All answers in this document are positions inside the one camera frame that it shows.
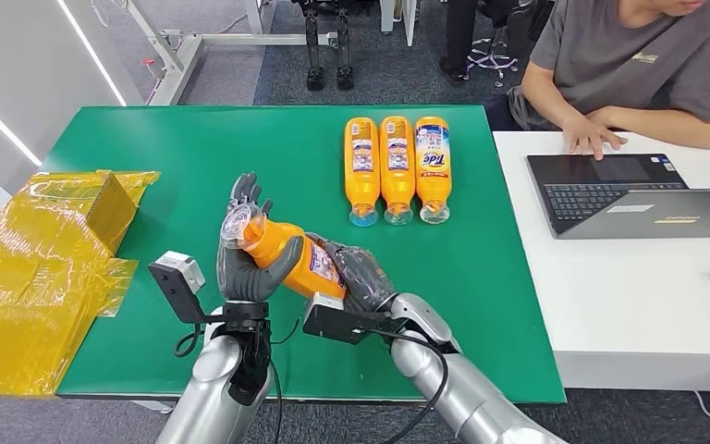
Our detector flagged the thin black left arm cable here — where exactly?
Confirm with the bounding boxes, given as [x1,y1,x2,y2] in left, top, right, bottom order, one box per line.
[267,317,302,444]

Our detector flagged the black silver humanoid robot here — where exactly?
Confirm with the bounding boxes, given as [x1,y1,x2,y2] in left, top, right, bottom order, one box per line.
[301,0,358,93]

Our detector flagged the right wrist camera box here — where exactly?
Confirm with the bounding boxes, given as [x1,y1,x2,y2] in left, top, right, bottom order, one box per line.
[302,291,393,346]

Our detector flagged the person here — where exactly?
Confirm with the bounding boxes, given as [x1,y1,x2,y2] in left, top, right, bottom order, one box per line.
[484,0,710,162]
[439,0,477,82]

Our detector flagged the person's right hand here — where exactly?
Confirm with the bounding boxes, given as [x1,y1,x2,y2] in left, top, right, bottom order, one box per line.
[561,115,630,162]

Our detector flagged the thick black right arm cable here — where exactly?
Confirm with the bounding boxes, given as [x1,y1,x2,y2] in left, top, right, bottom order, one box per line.
[354,327,452,444]

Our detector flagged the yellow plastic-wrapped cardboard box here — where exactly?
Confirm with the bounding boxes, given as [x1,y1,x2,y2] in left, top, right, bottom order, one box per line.
[0,170,162,397]

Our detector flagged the white metal gantry frame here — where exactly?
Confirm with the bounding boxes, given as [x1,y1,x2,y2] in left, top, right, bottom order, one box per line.
[125,0,339,108]

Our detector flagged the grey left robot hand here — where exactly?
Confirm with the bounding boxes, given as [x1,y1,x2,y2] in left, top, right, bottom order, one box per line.
[216,172,305,304]

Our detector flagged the office chair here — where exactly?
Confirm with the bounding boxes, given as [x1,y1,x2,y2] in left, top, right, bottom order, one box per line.
[466,0,537,89]

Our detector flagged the orange detergent bottle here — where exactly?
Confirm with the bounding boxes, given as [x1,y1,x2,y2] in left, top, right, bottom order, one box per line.
[379,116,416,227]
[220,204,349,302]

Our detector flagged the white desk leg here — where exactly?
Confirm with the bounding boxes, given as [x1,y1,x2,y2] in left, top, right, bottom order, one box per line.
[379,0,419,49]

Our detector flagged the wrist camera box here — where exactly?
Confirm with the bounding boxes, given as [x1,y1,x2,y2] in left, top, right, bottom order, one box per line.
[302,291,393,346]
[147,250,227,326]

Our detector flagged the orange bottle with blue cap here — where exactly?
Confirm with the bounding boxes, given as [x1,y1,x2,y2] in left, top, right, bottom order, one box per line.
[343,117,381,228]

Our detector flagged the orange bottle showing Tide label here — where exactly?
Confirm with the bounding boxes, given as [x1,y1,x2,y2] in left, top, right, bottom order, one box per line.
[414,116,452,226]

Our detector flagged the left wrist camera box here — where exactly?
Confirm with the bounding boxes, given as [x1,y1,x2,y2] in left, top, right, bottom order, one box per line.
[147,250,227,326]

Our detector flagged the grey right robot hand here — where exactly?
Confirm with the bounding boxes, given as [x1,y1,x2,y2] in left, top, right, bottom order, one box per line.
[305,232,398,314]

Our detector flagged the grey black laptop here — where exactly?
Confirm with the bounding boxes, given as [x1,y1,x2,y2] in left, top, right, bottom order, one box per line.
[525,153,710,241]

